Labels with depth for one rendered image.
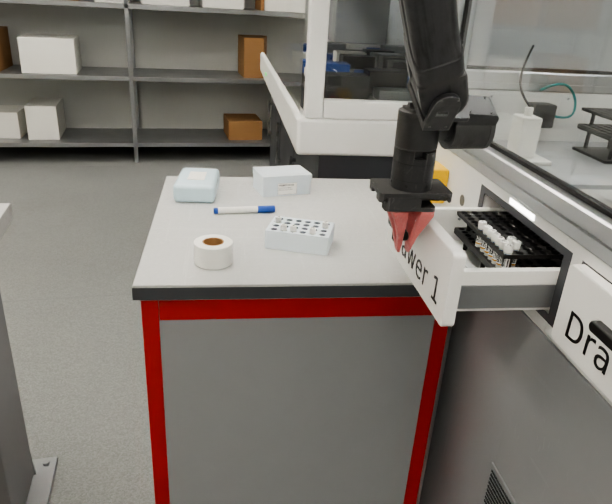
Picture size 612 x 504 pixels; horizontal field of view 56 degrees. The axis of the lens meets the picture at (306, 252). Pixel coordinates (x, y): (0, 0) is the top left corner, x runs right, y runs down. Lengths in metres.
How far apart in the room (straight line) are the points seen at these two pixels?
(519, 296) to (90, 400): 1.49
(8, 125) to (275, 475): 3.82
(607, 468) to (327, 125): 1.14
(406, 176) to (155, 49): 4.19
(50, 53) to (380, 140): 3.16
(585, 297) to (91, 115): 4.52
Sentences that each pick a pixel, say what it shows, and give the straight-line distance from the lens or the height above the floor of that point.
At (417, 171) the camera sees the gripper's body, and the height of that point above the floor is 1.01.
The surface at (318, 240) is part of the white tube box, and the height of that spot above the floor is 0.79.
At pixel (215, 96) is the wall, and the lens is 4.94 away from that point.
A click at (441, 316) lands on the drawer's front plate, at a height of 0.83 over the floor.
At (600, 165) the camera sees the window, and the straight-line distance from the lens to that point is 0.81.
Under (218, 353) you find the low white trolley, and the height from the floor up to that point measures 0.61.
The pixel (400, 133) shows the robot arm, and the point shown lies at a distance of 0.78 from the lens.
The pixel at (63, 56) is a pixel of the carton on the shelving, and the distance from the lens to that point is 4.46.
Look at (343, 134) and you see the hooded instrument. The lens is 1.64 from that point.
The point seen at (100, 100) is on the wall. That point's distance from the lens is 4.95.
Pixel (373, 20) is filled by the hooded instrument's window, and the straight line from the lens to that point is 1.64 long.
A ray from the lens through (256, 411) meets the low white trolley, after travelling 1.15.
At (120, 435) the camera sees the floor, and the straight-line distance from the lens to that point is 1.86.
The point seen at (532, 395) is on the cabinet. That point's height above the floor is 0.70.
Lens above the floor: 1.22
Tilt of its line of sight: 24 degrees down
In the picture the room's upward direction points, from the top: 3 degrees clockwise
